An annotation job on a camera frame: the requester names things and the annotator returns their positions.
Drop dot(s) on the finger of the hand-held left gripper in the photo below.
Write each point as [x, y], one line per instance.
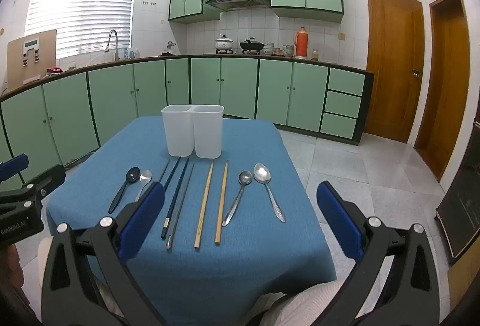
[48, 180]
[15, 164]

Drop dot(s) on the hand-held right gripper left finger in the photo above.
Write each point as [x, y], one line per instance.
[144, 221]

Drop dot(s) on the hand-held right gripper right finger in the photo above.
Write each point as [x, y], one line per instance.
[339, 221]

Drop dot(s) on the small silver spoon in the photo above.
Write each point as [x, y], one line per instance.
[145, 176]

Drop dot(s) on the black spoon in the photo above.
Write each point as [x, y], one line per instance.
[132, 175]

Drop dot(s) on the wooden chopstick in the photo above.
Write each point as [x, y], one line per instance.
[222, 202]
[204, 204]

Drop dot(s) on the large silver spoon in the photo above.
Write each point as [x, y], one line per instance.
[261, 172]

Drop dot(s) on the white double utensil holder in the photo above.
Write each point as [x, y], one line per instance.
[180, 131]

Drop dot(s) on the medium silver spoon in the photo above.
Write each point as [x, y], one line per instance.
[245, 178]

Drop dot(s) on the person's white trousers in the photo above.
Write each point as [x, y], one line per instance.
[300, 303]

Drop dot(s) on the red cloth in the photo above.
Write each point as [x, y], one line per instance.
[54, 70]

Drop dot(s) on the blue tablecloth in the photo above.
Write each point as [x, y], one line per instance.
[243, 266]

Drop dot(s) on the cardboard box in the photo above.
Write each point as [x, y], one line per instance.
[45, 56]

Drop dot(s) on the dark wooden cabinet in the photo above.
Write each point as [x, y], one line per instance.
[465, 206]

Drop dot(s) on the steel kitchen faucet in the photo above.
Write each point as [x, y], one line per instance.
[116, 49]

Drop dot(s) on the green base cabinets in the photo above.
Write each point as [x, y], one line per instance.
[240, 90]

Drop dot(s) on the glass jar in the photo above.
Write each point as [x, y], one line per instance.
[315, 55]

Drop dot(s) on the plain wooden door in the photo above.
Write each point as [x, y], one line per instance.
[446, 86]

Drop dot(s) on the small kettle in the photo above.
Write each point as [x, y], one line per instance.
[171, 49]

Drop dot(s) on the white window blinds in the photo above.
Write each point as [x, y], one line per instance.
[82, 0]

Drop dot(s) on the orange thermos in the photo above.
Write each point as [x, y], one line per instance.
[301, 45]

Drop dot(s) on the stacked bowls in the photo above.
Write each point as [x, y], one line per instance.
[268, 49]

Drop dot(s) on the white cooking pot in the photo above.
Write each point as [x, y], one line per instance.
[224, 43]

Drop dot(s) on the black wok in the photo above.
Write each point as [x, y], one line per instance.
[251, 45]

